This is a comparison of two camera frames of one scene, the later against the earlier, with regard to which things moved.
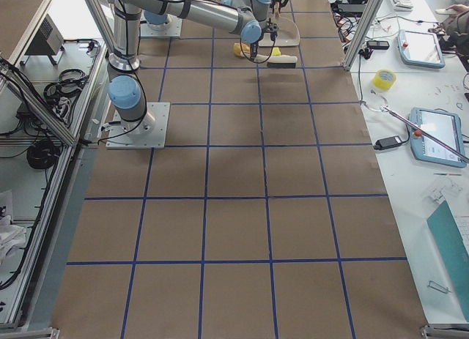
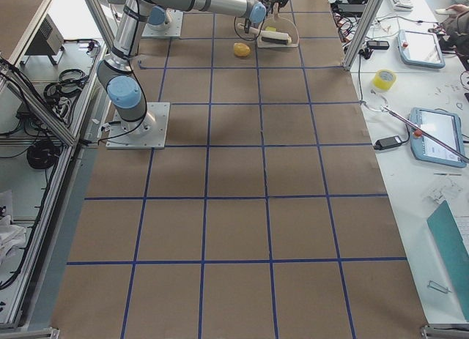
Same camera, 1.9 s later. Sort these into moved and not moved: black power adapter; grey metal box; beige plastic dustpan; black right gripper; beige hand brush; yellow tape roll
Moved: black right gripper; beige hand brush
Not moved: yellow tape roll; beige plastic dustpan; black power adapter; grey metal box
